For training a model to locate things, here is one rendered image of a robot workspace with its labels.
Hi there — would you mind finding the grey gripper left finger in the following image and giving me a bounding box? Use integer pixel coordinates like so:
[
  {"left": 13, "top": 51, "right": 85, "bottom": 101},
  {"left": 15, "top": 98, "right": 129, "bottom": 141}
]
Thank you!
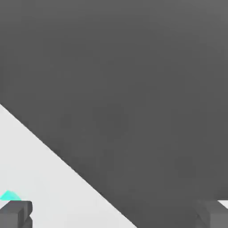
[{"left": 0, "top": 200, "right": 33, "bottom": 228}]

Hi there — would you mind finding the small cyan cube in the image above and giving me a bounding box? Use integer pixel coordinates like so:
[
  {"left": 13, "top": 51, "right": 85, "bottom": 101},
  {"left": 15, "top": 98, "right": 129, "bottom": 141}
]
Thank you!
[{"left": 0, "top": 190, "right": 22, "bottom": 201}]

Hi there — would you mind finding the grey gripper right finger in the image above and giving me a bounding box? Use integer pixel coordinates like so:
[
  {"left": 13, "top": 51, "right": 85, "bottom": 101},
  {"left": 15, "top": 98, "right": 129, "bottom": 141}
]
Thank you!
[{"left": 195, "top": 199, "right": 228, "bottom": 228}]

